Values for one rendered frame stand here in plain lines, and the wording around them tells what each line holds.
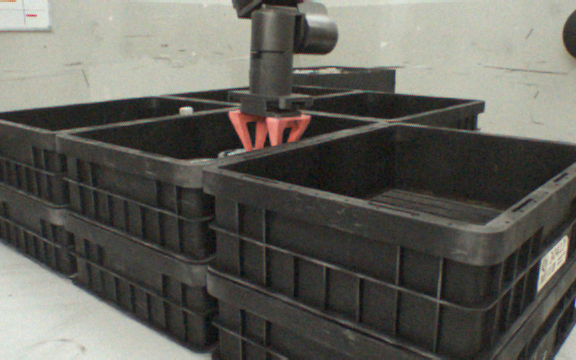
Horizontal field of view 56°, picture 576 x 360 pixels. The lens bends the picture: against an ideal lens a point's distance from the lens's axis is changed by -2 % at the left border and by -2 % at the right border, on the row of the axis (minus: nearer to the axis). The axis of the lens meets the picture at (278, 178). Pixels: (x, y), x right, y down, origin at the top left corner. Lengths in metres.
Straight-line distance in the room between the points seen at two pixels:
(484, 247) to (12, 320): 0.61
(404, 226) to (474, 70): 3.89
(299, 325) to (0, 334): 0.41
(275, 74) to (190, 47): 3.85
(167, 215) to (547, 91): 3.62
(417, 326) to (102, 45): 3.85
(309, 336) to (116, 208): 0.32
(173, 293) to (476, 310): 0.36
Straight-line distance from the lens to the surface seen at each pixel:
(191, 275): 0.60
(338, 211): 0.44
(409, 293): 0.44
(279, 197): 0.48
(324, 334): 0.49
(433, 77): 4.45
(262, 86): 0.71
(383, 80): 2.79
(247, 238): 0.52
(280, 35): 0.71
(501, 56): 4.19
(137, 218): 0.67
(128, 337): 0.72
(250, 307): 0.54
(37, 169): 0.87
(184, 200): 0.59
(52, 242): 0.88
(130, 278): 0.72
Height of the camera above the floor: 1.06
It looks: 15 degrees down
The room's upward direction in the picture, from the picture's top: straight up
